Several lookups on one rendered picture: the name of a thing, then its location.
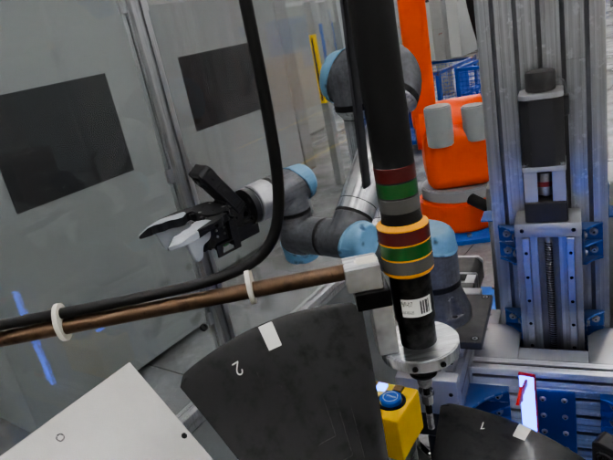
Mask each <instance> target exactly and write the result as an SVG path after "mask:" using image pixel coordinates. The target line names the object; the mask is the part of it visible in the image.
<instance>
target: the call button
mask: <svg viewBox="0 0 613 460"><path fill-rule="evenodd" d="M379 399H380V403H381V405H382V406H384V407H388V408H392V407H396V406H398V405H400V404H401V402H402V399H401V395H400V392H396V391H385V392H384V393H383V394H382V395H381V396H380V397H379Z"/></svg>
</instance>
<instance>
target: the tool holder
mask: <svg viewBox="0 0 613 460"><path fill-rule="evenodd" d="M369 255H374V256H376V255H375V253H368V254H364V255H359V256H350V257H345V258H341V264H344V266H343V269H344V274H345V279H346V280H345V282H346V286H347V290H348V293H349V295H350V294H353V296H354V299H355V302H356V306H357V309H358V312H360V311H365V310H369V312H370V317H371V323H372V328H373V333H374V339H375V341H376V345H377V348H378V351H379V355H380V356H382V359H383V360H384V362H385V363H386V364H387V365H388V366H390V367H391V368H392V369H394V370H396V371H401V372H406V373H414V374H420V373H429V372H434V371H438V370H441V369H443V368H445V367H447V366H449V365H450V364H452V363H453V362H454V361H455V360H456V359H457V358H458V356H459V354H460V351H461V348H460V340H459V335H458V333H457V332H456V331H455V330H454V329H453V328H452V327H450V326H448V325H446V324H444V323H440V322H438V321H435V327H436V334H437V341H436V343H435V344H434V345H432V346H431V347H429V348H427V349H424V350H410V349H407V348H405V347H404V346H403V345H402V344H401V342H400V331H399V325H398V326H396V324H395V318H394V312H393V307H392V305H393V302H392V296H391V291H390V287H389V285H388V282H387V280H386V278H385V276H384V274H383V272H381V270H380V265H379V261H378V260H376V262H371V263H367V264H362V265H357V264H354V260H356V259H355V258H356V257H361V256H369Z"/></svg>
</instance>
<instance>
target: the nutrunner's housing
mask: <svg viewBox="0 0 613 460"><path fill-rule="evenodd" d="M390 288H391V295H392V300H393V306H394V312H395V318H396V320H397V321H398V324H399V331H400V342H401V344H402V345H403V346H404V347H405V348H407V349H410V350H424V349H427V348H429V347H431V346H432V345H434V344H435V343H436V341H437V334H436V327H435V320H434V318H435V315H436V314H435V307H434V299H433V293H432V285H431V272H429V273H428V274H426V275H424V276H422V277H417V278H413V279H395V278H392V277H390ZM437 373H438V371H434V372H429V373H420V374H414V373H410V376H411V377H412V378H413V379H416V380H420V381H427V380H429V379H431V378H433V377H435V376H436V375H437Z"/></svg>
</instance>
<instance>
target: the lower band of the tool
mask: <svg viewBox="0 0 613 460"><path fill-rule="evenodd" d="M428 222H429V219H428V217H427V216H426V215H422V219H421V220H420V221H419V222H417V223H415V224H412V225H405V226H398V227H391V226H385V225H383V224H382V223H381V222H380V221H379V222H378V223H377V225H376V227H377V229H378V230H379V231H380V232H382V233H386V234H402V233H408V232H412V231H415V230H418V229H420V228H423V227H424V226H425V225H426V224H428ZM430 237H431V236H430ZM430 237H429V238H430ZM429 238H428V239H429ZM428 239H426V240H425V241H423V242H421V243H418V244H416V245H413V246H418V245H420V244H422V243H424V242H426V241H427V240H428ZM380 245H381V246H384V245H382V244H380ZM384 247H387V248H407V247H412V246H403V247H391V246H384ZM428 255H429V254H428ZM428 255H427V256H428ZM427 256H424V257H422V258H419V259H416V260H411V261H405V262H394V261H389V260H386V259H384V258H382V259H383V260H385V261H387V262H391V263H409V262H414V261H418V260H421V259H423V258H425V257H427ZM433 267H434V264H433V266H432V267H431V268H430V269H429V270H427V271H425V272H423V273H420V274H417V275H413V276H405V277H400V276H393V275H390V274H387V273H386V272H384V271H383V272H384V273H385V274H386V275H387V276H389V277H392V278H395V279H413V278H417V277H422V276H424V275H426V274H428V273H429V272H430V271H431V270H432V269H433Z"/></svg>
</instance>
